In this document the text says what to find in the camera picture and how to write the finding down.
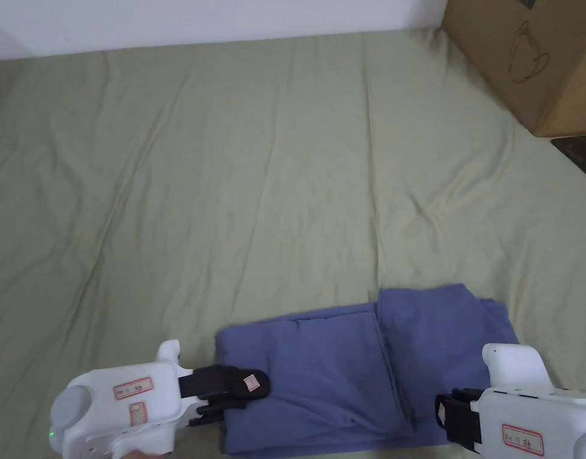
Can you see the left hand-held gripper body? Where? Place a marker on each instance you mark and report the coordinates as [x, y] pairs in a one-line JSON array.
[[111, 411]]

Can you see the bed with pale green sheet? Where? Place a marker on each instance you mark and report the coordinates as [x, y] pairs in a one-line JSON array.
[[235, 172]]

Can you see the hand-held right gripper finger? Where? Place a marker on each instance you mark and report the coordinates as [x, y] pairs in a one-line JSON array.
[[453, 416]]

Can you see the blue garment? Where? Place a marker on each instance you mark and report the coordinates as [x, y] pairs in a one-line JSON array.
[[350, 363]]

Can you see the person's left hand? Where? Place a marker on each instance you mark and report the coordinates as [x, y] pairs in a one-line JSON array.
[[133, 454]]

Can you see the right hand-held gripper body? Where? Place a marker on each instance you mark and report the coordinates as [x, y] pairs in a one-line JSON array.
[[531, 420]]

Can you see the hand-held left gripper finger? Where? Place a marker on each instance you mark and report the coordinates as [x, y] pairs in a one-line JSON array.
[[216, 410], [230, 382]]

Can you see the brown cardboard carton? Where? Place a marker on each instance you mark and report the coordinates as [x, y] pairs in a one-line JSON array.
[[536, 52]]

